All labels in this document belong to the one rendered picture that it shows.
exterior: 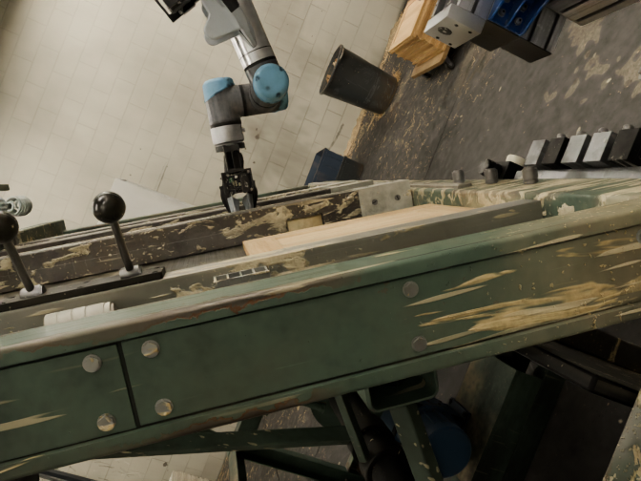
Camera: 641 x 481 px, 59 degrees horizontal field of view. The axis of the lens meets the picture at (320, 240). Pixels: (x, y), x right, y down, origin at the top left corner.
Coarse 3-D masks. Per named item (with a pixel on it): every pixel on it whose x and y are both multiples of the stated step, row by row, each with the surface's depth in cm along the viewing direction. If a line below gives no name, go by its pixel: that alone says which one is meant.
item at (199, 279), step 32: (416, 224) 78; (448, 224) 77; (480, 224) 78; (512, 224) 79; (256, 256) 76; (288, 256) 74; (320, 256) 74; (352, 256) 75; (128, 288) 70; (160, 288) 71; (192, 288) 71; (0, 320) 67; (32, 320) 68
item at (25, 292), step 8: (0, 216) 63; (8, 216) 63; (0, 224) 62; (8, 224) 63; (16, 224) 64; (0, 232) 62; (8, 232) 63; (16, 232) 64; (0, 240) 63; (8, 240) 64; (8, 248) 65; (16, 256) 66; (16, 264) 67; (24, 272) 68; (24, 280) 68; (24, 288) 70; (32, 288) 69; (40, 288) 70; (24, 296) 69
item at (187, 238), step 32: (352, 192) 127; (384, 192) 128; (192, 224) 120; (224, 224) 122; (256, 224) 123; (32, 256) 115; (64, 256) 116; (96, 256) 117; (160, 256) 120; (0, 288) 114
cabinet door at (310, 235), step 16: (416, 208) 116; (432, 208) 111; (448, 208) 106; (464, 208) 102; (336, 224) 113; (352, 224) 111; (368, 224) 106; (384, 224) 102; (256, 240) 110; (272, 240) 106; (288, 240) 104; (304, 240) 100
